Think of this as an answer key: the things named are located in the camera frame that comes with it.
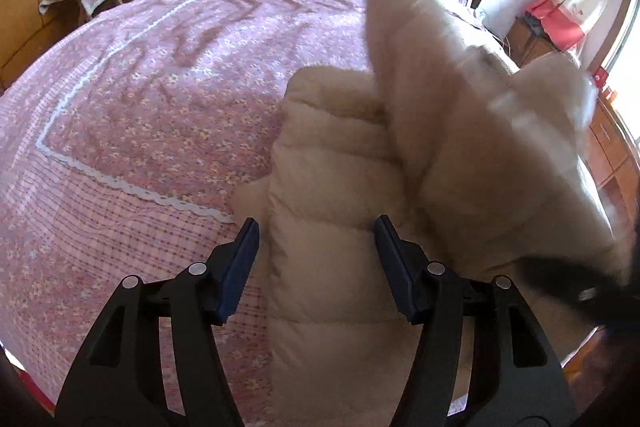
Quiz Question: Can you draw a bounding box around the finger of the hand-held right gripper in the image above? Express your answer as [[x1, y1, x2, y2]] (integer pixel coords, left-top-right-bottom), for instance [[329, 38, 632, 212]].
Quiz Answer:
[[520, 257, 626, 323]]

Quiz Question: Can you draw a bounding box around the beige quilted down jacket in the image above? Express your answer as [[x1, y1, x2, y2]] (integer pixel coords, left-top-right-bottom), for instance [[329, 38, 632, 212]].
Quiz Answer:
[[232, 0, 631, 427]]

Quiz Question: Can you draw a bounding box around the pink floral bedspread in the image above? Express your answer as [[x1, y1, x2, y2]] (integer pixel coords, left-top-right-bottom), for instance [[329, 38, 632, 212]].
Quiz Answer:
[[0, 0, 521, 418]]

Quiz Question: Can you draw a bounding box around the wooden dresser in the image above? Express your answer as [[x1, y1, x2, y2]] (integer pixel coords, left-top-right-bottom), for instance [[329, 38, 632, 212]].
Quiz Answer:
[[505, 19, 640, 228]]

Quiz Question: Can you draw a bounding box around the window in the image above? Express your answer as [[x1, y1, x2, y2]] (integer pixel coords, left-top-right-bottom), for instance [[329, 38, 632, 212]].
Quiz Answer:
[[600, 0, 640, 148]]

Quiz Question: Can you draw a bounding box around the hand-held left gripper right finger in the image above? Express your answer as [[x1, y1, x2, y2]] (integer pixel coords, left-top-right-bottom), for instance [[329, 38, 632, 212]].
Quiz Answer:
[[375, 215, 576, 427]]

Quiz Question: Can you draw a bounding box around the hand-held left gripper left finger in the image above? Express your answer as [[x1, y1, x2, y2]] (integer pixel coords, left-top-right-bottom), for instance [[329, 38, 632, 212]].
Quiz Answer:
[[55, 218, 260, 427]]

